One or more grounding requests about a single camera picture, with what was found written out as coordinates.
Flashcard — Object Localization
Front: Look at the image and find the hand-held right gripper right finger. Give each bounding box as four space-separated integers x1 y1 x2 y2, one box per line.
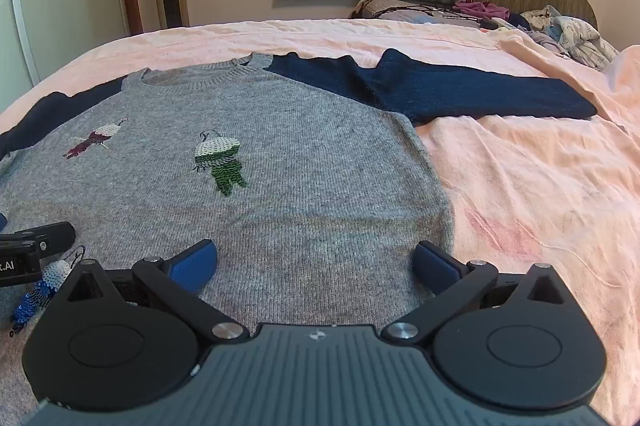
381 241 576 349

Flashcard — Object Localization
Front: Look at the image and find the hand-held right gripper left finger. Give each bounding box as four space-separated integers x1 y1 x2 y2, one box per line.
62 240 251 349

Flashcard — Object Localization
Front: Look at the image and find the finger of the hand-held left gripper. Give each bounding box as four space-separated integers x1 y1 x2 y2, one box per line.
0 221 77 257

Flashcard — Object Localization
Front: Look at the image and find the grey sweater with navy sleeves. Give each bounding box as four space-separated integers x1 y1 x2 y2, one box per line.
0 47 599 412

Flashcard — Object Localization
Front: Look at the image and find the pink bed sheet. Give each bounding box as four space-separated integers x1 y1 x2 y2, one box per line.
0 18 640 426

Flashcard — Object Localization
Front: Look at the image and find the white wardrobe door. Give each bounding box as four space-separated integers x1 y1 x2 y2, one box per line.
0 0 128 114

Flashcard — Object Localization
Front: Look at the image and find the purple garment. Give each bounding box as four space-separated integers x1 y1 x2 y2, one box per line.
452 0 510 22

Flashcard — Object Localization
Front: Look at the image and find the grey brown folded cloth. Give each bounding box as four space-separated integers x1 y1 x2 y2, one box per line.
349 0 416 21

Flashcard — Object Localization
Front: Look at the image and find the white blue patterned garment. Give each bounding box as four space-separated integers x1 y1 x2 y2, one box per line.
520 5 621 71

